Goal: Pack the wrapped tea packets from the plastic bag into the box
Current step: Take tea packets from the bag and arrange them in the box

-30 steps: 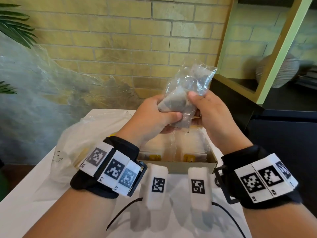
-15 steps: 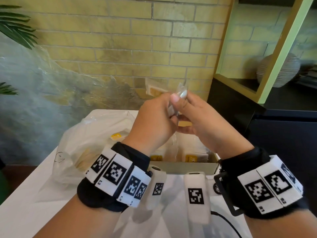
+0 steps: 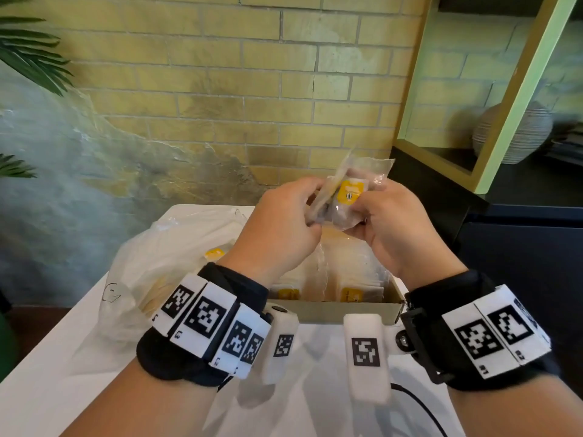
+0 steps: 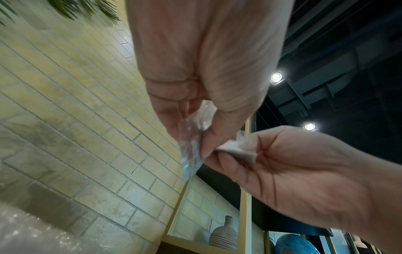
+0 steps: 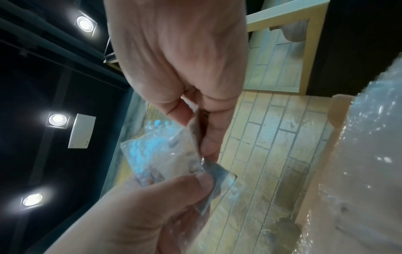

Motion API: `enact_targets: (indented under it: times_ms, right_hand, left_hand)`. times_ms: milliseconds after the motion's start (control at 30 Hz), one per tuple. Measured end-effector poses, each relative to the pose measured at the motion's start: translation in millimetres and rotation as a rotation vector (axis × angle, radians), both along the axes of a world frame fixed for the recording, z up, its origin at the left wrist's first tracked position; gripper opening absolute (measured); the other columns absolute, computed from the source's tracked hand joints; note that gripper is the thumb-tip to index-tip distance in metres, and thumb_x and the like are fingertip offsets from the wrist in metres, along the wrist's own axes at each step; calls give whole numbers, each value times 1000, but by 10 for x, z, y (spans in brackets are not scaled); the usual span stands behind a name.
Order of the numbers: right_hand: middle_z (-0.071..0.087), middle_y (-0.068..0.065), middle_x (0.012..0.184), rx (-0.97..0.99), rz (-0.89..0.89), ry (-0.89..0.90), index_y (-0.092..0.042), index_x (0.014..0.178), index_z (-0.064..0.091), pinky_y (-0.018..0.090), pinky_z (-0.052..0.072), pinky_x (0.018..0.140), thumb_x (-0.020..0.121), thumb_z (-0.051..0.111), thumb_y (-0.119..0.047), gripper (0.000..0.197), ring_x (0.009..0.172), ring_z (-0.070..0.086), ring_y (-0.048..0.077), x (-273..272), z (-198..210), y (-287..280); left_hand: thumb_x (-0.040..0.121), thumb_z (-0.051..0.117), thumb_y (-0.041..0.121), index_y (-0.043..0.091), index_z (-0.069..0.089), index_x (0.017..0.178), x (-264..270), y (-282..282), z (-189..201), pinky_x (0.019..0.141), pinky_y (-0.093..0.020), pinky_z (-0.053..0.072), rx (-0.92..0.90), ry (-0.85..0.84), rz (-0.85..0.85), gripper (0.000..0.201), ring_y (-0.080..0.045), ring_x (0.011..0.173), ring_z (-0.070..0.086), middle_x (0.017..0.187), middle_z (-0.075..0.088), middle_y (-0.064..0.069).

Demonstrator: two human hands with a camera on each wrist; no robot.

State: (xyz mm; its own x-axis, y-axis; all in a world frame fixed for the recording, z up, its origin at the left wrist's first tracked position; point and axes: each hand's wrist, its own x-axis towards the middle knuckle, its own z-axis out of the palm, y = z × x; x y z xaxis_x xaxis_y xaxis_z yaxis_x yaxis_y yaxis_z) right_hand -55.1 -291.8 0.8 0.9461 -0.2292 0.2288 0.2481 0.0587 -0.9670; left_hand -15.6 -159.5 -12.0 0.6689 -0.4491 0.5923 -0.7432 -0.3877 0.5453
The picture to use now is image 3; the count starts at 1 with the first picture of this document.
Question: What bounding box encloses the pile of clear packets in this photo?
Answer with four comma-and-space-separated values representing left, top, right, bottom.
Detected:
139, 243, 235, 317

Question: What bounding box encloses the stack of books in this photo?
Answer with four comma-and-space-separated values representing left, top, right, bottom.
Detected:
546, 126, 583, 168

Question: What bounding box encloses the black wristband with marker tags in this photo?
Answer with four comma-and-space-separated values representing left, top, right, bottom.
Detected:
400, 269, 562, 393
136, 262, 274, 388

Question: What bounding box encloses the green palm plant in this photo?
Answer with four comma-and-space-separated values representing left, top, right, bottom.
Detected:
0, 0, 74, 179

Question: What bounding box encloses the translucent plastic bag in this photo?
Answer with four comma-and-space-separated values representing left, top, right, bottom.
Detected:
97, 206, 250, 356

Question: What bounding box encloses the black cable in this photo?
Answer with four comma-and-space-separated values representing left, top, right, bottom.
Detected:
391, 383, 450, 437

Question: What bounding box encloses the person's left hand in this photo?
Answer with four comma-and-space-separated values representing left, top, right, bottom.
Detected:
227, 176, 327, 288

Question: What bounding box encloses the ribbed grey vase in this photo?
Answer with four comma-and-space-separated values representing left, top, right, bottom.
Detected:
472, 102, 554, 165

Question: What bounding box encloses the row of clear packets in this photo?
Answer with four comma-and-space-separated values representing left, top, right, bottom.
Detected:
269, 224, 393, 303

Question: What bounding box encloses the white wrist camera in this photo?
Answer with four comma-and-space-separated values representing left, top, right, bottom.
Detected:
261, 302, 300, 386
343, 313, 408, 406

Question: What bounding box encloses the person's right hand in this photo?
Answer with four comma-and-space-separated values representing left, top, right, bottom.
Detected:
343, 179, 468, 293

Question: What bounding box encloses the person's left forearm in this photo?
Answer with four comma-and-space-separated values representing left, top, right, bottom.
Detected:
59, 356, 238, 437

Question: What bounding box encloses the black cabinet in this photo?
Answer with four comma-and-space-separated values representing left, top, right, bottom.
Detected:
389, 147, 583, 387

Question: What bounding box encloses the brown cardboard box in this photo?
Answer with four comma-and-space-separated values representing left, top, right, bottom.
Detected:
265, 222, 409, 326

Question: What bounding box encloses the person's right forearm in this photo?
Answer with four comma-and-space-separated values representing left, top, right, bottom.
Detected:
448, 372, 583, 437

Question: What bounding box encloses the green wooden shelf frame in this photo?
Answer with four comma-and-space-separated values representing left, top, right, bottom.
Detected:
393, 0, 580, 195

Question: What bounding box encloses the clear yellow-label snack packet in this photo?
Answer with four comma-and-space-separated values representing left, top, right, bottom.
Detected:
304, 149, 396, 232

